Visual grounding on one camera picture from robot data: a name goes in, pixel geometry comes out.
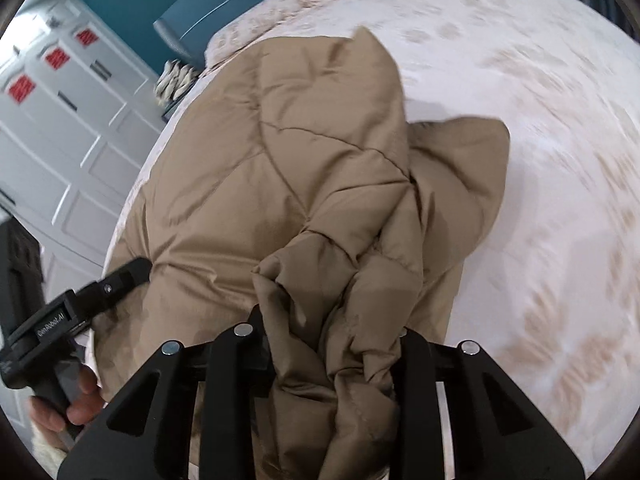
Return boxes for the tan quilted coat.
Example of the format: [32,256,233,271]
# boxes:
[93,29,510,479]

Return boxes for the folded cream clothes pile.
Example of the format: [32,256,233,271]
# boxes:
[154,60,201,107]

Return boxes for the person left hand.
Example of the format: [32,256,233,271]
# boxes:
[28,365,105,451]

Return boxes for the floral white bedspread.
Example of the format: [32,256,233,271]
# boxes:
[108,0,639,474]

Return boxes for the white wardrobe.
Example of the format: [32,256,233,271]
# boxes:
[1,0,164,299]

